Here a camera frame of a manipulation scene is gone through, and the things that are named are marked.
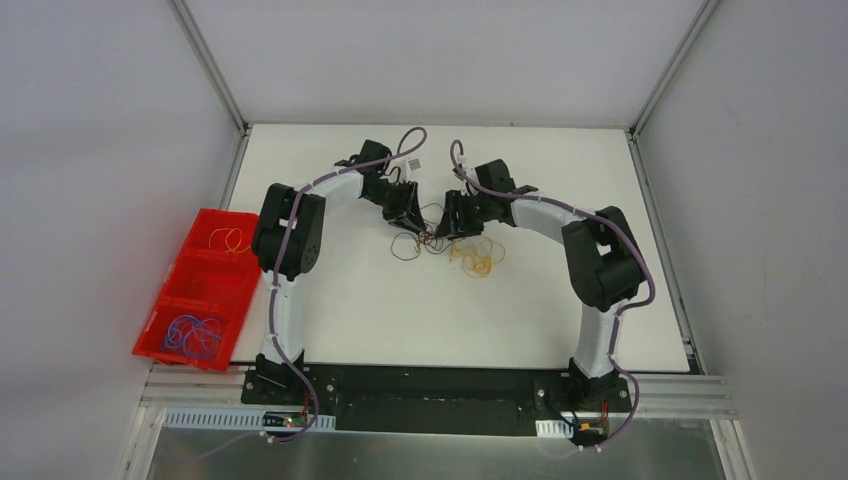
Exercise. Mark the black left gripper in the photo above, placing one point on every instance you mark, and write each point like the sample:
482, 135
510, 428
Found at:
400, 204

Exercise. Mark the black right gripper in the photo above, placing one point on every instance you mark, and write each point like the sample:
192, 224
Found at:
460, 213

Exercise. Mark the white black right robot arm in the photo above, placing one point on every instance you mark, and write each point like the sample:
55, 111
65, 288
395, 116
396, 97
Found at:
604, 264

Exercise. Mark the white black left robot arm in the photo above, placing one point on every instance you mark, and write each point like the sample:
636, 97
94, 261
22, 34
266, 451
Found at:
288, 238

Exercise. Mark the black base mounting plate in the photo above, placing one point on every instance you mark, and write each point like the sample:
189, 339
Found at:
436, 400

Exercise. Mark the red plastic compartment bin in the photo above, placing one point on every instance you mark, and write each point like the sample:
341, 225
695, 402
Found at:
201, 308

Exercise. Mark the aluminium frame rail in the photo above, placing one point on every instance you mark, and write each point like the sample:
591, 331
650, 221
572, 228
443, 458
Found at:
678, 396

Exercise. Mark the white slotted cable duct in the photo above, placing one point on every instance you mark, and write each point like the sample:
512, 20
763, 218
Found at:
286, 421

